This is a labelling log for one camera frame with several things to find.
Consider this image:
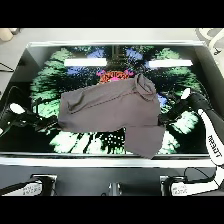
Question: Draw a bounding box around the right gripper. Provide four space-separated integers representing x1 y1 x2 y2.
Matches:
158 105 184 127

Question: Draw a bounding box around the grey-brown shirt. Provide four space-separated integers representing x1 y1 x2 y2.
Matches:
56 72 167 160

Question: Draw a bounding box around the silver frame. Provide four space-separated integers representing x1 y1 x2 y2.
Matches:
0 39 224 197

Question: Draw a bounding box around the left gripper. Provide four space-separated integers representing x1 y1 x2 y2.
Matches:
32 115 60 132

